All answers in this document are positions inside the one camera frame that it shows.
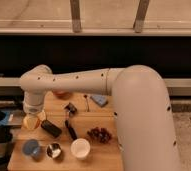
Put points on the small metal cup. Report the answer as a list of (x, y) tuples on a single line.
[(54, 150)]

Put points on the orange apple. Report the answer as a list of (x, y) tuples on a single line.
[(32, 122)]

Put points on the yellow banana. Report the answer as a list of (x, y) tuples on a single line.
[(42, 115)]

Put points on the red bowl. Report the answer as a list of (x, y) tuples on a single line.
[(61, 95)]

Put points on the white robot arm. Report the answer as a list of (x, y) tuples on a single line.
[(141, 104)]

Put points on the black rectangular block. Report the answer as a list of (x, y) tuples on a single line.
[(51, 128)]

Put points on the blue plastic cup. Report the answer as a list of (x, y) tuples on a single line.
[(31, 148)]

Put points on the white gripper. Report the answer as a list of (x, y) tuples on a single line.
[(30, 109)]

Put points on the blue sponge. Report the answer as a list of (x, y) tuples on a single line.
[(100, 100)]

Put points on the bunch of dark grapes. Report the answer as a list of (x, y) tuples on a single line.
[(101, 135)]

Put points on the white paper cup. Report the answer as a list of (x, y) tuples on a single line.
[(80, 148)]

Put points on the black dish brush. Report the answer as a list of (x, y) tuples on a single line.
[(70, 110)]

